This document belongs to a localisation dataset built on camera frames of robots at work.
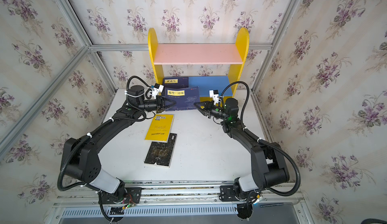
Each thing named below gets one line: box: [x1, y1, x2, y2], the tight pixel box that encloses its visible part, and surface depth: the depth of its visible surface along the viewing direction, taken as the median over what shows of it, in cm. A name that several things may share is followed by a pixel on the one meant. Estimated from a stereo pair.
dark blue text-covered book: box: [164, 85, 200, 112], surface depth 78 cm
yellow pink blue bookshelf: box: [148, 27, 250, 103], surface depth 100 cm
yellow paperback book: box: [144, 114, 175, 143], surface depth 97 cm
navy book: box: [162, 76, 189, 93], surface depth 103 cm
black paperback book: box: [144, 133, 178, 168], surface depth 88 cm
